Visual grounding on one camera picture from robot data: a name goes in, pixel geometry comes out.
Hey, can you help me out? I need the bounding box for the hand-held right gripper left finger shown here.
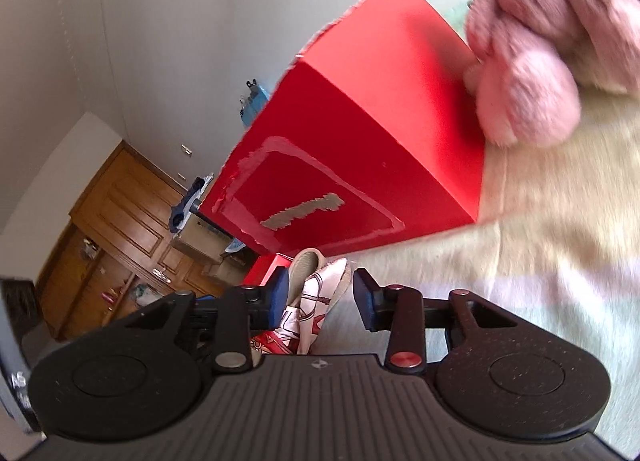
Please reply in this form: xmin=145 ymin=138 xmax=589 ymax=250
xmin=122 ymin=268 xmax=291 ymax=374

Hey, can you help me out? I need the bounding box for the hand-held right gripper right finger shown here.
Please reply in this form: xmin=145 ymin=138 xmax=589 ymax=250
xmin=352 ymin=268 xmax=518 ymax=374

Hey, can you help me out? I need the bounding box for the small red gift box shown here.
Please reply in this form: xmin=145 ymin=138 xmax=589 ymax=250
xmin=243 ymin=253 xmax=292 ymax=292

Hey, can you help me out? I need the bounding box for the beige strap with silk scarf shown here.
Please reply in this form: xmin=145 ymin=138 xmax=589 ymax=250
xmin=272 ymin=247 xmax=351 ymax=356

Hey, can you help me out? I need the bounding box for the large red cardboard box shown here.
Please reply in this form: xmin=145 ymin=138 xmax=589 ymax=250
xmin=197 ymin=0 xmax=486 ymax=258

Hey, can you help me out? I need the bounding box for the brown cardboard box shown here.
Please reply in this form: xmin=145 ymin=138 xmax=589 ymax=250
xmin=172 ymin=211 xmax=236 ymax=254

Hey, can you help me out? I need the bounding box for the dark blue cloth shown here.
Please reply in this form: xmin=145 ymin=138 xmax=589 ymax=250
xmin=169 ymin=175 xmax=213 ymax=234

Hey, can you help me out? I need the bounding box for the wooden wardrobe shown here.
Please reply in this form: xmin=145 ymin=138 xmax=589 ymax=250
xmin=35 ymin=138 xmax=241 ymax=342

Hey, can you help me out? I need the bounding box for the cream blanket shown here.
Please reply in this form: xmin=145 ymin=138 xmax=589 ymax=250
xmin=320 ymin=86 xmax=640 ymax=447

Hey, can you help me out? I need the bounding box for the blue bag with clips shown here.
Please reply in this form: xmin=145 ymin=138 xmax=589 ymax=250
xmin=237 ymin=78 xmax=273 ymax=129

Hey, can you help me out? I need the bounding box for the green bedsheet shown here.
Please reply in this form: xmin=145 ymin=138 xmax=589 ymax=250
xmin=442 ymin=0 xmax=476 ymax=42

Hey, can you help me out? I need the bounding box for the pink plush toy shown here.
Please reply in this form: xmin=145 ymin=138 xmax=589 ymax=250
xmin=456 ymin=0 xmax=640 ymax=148

